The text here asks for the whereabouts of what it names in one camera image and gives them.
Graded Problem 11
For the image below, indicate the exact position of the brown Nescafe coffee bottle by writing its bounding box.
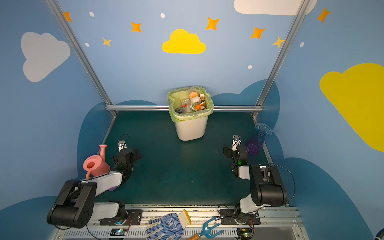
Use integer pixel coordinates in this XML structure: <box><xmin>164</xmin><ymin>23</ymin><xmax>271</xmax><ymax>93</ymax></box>
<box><xmin>200</xmin><ymin>94</ymin><xmax>207</xmax><ymax>110</ymax></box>

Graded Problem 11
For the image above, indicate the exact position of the orange label clear bottle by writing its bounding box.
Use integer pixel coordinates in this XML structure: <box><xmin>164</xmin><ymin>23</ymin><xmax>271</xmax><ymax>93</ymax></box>
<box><xmin>189</xmin><ymin>92</ymin><xmax>202</xmax><ymax>112</ymax></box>

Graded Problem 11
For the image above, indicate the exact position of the green white label bottle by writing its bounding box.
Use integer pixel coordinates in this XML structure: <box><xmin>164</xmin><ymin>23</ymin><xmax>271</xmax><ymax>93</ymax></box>
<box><xmin>181</xmin><ymin>99</ymin><xmax>191</xmax><ymax>114</ymax></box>

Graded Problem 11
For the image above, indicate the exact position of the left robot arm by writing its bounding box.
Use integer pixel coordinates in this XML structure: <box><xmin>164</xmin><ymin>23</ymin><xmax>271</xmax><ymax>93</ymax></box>
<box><xmin>47</xmin><ymin>148</ymin><xmax>141</xmax><ymax>229</ymax></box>

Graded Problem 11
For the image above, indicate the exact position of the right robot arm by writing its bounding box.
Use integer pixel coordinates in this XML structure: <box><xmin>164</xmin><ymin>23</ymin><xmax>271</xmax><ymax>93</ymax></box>
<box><xmin>223</xmin><ymin>145</ymin><xmax>288</xmax><ymax>215</ymax></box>

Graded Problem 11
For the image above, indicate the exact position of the white plastic waste bin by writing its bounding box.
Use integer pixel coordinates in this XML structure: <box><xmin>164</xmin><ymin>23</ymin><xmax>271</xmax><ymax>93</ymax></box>
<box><xmin>175</xmin><ymin>116</ymin><xmax>209</xmax><ymax>141</ymax></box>

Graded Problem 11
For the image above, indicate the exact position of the green bin liner bag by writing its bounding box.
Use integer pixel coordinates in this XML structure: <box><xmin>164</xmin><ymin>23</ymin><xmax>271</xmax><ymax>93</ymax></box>
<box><xmin>167</xmin><ymin>86</ymin><xmax>214</xmax><ymax>123</ymax></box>

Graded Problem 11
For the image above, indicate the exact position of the pink watering can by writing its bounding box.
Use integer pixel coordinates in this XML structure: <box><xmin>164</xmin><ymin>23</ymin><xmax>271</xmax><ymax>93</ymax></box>
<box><xmin>83</xmin><ymin>145</ymin><xmax>111</xmax><ymax>179</ymax></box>

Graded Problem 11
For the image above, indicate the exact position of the purple pink toy shovel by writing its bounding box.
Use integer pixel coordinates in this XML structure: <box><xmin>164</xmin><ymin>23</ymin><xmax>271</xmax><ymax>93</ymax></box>
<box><xmin>108</xmin><ymin>186</ymin><xmax>119</xmax><ymax>192</ymax></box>

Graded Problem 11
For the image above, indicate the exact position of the right controller board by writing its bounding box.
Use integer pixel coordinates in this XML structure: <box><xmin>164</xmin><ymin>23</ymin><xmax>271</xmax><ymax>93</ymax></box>
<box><xmin>236</xmin><ymin>228</ymin><xmax>254</xmax><ymax>240</ymax></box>

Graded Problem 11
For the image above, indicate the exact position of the controller board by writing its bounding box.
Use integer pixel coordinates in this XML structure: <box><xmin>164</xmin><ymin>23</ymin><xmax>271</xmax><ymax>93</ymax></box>
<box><xmin>110</xmin><ymin>229</ymin><xmax>128</xmax><ymax>238</ymax></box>
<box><xmin>236</xmin><ymin>228</ymin><xmax>254</xmax><ymax>240</ymax></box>

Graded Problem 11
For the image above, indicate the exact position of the left controller board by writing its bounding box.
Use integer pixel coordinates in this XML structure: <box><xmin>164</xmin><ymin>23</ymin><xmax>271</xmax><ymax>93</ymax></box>
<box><xmin>110</xmin><ymin>229</ymin><xmax>128</xmax><ymax>238</ymax></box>

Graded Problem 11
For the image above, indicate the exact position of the teal garden hand fork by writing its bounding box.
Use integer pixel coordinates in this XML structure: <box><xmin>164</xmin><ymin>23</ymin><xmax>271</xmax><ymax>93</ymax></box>
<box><xmin>188</xmin><ymin>217</ymin><xmax>224</xmax><ymax>240</ymax></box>

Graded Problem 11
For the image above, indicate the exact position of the blue dotted work glove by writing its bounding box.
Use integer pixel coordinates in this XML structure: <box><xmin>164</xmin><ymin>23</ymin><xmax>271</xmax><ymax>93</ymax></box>
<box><xmin>146</xmin><ymin>210</ymin><xmax>192</xmax><ymax>240</ymax></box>

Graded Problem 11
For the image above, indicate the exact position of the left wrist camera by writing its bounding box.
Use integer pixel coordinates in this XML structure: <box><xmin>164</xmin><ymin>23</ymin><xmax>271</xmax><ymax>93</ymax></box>
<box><xmin>118</xmin><ymin>140</ymin><xmax>128</xmax><ymax>152</ymax></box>

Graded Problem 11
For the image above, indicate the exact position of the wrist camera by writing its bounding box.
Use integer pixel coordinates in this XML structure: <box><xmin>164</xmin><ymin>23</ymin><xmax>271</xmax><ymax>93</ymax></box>
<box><xmin>118</xmin><ymin>140</ymin><xmax>128</xmax><ymax>152</ymax></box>
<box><xmin>232</xmin><ymin>135</ymin><xmax>242</xmax><ymax>151</ymax></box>

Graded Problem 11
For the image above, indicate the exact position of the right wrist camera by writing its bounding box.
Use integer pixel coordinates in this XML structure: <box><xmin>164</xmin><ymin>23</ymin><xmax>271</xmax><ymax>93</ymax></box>
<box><xmin>232</xmin><ymin>135</ymin><xmax>242</xmax><ymax>151</ymax></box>

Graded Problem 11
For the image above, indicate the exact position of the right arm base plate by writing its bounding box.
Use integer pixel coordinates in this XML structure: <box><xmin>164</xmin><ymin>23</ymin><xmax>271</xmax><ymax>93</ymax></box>
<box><xmin>218</xmin><ymin>208</ymin><xmax>261</xmax><ymax>226</ymax></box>

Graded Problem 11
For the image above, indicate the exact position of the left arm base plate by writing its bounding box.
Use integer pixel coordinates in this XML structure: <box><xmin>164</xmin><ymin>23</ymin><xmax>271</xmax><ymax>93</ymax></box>
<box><xmin>100</xmin><ymin>209</ymin><xmax>143</xmax><ymax>226</ymax></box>

